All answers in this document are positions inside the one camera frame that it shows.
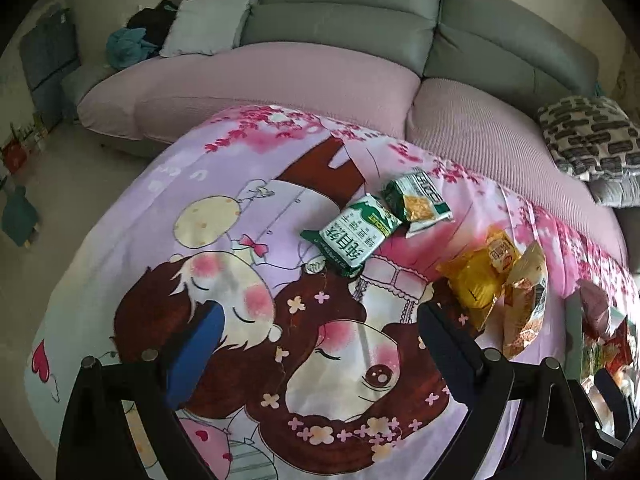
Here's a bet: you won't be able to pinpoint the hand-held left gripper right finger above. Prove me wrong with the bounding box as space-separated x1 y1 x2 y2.
416 302 589 480

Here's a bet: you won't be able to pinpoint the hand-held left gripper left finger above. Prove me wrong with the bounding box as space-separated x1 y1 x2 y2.
55 300 228 480

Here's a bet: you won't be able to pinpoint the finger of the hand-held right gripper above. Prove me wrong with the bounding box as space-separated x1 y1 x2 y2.
595 370 634 441

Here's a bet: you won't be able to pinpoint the white box with teal rim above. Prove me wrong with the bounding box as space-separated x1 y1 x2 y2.
567 287 640 411

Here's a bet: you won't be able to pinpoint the red striped snack packet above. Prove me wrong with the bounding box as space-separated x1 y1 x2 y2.
607 320 640 369

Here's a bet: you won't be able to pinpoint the yellow snack packet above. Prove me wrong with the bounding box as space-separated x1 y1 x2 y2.
437 227 524 332

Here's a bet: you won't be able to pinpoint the pale orange snack packet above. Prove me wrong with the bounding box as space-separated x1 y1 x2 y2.
502 241 550 360

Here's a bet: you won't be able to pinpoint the printed cartoon blanket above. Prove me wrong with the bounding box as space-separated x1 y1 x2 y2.
30 104 640 480

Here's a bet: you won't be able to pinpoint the green white snack packet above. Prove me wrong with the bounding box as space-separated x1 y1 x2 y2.
300 194 404 279

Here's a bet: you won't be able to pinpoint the green noodle snack packet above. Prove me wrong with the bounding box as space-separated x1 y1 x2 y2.
381 171 455 239

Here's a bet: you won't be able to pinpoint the grey pillow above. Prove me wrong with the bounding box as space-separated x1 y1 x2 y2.
587 175 640 207

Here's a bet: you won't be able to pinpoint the teal stool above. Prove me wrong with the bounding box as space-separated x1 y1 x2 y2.
1 185 41 247

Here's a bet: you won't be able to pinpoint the black and white patterned pillow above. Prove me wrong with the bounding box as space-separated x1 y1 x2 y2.
537 95 640 181

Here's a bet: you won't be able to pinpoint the red toy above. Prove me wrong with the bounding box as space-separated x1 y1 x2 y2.
1 141 29 172

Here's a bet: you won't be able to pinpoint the pink sofa cover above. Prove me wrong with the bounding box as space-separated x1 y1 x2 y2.
77 42 629 262

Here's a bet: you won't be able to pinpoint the blue cabinet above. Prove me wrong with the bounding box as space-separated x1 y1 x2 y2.
20 7 81 131

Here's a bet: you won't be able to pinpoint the dark clothing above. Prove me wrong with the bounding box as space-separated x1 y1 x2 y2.
127 0 179 46

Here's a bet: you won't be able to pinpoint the grey sofa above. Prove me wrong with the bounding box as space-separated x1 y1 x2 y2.
62 0 640 271

